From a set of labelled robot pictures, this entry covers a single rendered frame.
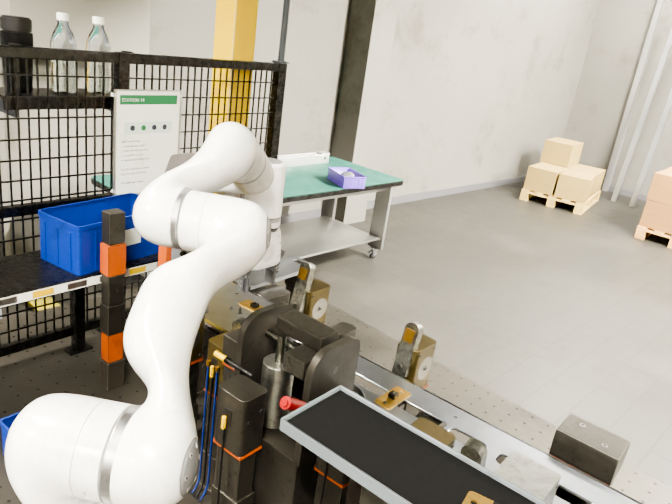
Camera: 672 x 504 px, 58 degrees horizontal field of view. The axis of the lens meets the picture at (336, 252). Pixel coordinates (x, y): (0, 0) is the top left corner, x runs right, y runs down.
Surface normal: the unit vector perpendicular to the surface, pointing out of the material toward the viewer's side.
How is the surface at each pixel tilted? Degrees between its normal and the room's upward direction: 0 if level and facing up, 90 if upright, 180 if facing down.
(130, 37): 90
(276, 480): 90
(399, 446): 0
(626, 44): 90
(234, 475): 90
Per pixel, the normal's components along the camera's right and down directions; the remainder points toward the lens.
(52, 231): -0.52, 0.22
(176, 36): 0.72, 0.33
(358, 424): 0.14, -0.93
